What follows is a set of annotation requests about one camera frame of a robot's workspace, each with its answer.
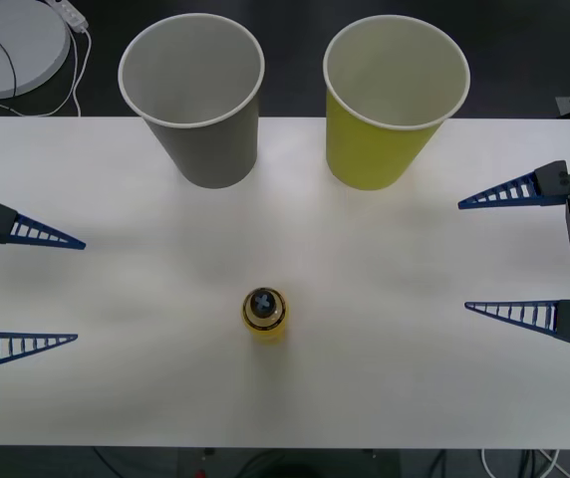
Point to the yellow bottle with black cap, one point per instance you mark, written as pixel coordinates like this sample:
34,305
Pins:
266,332

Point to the yellow-green plastic waste bin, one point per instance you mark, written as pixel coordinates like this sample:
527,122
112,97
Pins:
365,149

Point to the round pale grey floor base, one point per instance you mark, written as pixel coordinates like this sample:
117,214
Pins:
31,50

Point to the grey plastic waste bin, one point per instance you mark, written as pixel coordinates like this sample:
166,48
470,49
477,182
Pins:
215,149

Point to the white power strip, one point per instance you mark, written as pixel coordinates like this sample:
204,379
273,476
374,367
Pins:
71,12

